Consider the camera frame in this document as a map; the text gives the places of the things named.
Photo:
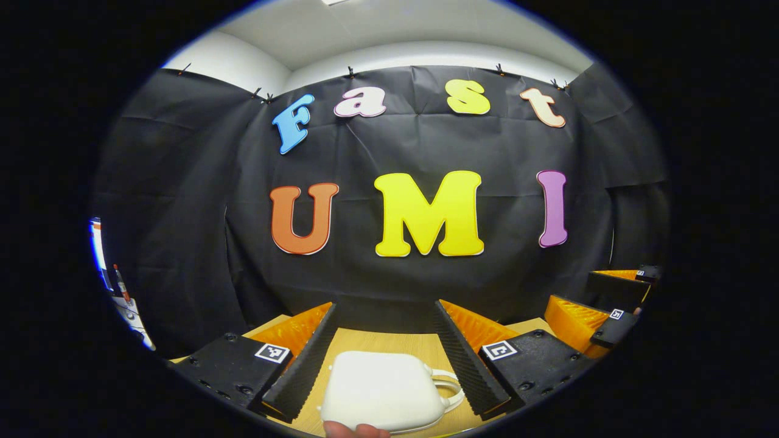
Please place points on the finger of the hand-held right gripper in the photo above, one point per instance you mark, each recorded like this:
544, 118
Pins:
614, 289
614, 328

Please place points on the black backdrop cloth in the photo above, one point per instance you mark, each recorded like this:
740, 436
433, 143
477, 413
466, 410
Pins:
365, 152

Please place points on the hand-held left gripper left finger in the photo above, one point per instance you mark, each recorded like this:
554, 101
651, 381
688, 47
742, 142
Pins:
310, 365

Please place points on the white and blue panel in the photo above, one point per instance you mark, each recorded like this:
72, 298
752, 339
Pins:
125, 304

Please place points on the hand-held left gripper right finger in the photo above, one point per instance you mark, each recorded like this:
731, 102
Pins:
465, 365

